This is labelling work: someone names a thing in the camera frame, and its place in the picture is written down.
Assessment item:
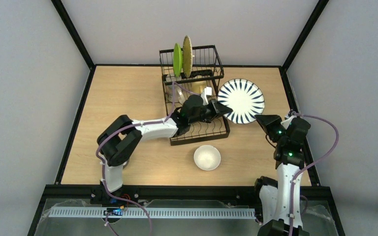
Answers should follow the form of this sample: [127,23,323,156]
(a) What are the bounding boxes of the blue striped white plate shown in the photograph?
[217,78,265,124]

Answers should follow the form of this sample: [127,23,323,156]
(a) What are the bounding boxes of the yellow mug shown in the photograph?
[190,81,208,95]

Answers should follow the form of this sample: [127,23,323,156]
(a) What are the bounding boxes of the clear glass cup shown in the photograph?
[164,73,186,104]

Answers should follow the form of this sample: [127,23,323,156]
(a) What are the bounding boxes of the black wire dish rack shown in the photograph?
[158,45,231,146]

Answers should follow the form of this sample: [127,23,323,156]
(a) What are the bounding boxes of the white ceramic bowl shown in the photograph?
[193,145,221,171]

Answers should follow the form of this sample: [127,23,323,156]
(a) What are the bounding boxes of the round bamboo tray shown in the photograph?
[182,35,193,78]

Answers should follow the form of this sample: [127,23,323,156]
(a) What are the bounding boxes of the green plate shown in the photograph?
[173,43,183,77]

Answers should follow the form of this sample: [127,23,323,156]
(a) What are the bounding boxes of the white bowl dark rim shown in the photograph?
[123,160,129,169]

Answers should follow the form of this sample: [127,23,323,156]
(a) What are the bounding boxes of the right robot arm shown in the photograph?
[254,115,311,236]

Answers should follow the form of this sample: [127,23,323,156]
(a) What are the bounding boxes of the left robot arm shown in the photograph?
[95,95,233,193]

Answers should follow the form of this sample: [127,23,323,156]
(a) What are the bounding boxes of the left circuit board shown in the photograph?
[103,206,128,218]

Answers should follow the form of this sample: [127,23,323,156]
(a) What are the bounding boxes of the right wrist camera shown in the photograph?
[281,111,297,129]

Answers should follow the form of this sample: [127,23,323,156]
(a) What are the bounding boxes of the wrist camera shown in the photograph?
[281,111,297,129]
[200,87,213,105]

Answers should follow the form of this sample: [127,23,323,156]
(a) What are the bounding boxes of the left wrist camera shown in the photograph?
[200,87,213,105]

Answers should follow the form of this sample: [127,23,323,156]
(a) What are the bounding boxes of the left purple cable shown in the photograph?
[95,81,201,236]

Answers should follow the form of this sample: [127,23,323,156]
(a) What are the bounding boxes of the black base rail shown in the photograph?
[44,184,331,206]

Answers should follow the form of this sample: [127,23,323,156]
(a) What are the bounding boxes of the white slotted cable duct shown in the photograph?
[48,206,256,219]

